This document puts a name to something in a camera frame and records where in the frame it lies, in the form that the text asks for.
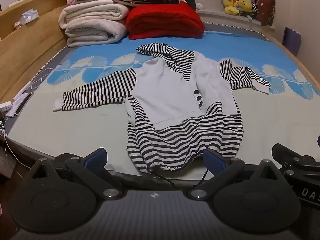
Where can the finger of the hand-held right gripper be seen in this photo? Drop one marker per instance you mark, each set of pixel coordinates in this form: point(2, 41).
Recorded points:
point(287, 152)

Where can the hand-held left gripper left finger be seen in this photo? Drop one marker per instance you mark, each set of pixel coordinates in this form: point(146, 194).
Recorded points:
point(96, 158)

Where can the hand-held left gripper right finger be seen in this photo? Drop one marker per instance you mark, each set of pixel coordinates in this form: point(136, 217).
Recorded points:
point(214, 160)

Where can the striped black white hoodie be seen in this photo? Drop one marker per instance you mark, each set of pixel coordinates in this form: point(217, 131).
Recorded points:
point(170, 100)

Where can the blue green printed bedsheet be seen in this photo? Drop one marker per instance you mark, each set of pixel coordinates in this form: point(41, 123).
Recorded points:
point(75, 122)

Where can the white power strip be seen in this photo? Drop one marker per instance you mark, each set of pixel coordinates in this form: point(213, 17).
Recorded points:
point(5, 105)

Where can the wooden headboard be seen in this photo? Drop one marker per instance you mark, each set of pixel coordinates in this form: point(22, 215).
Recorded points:
point(25, 45)

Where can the folded white quilt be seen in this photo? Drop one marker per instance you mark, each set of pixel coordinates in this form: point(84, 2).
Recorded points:
point(95, 22)

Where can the folded red blanket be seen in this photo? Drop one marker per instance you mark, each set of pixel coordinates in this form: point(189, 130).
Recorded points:
point(165, 21)

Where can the small figurine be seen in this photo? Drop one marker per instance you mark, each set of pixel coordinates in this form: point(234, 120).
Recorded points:
point(17, 25)

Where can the tissue packet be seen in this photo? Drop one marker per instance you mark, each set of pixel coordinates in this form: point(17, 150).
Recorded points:
point(30, 15)

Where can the yellow plush toys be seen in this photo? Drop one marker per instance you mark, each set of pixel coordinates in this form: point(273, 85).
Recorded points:
point(235, 3)

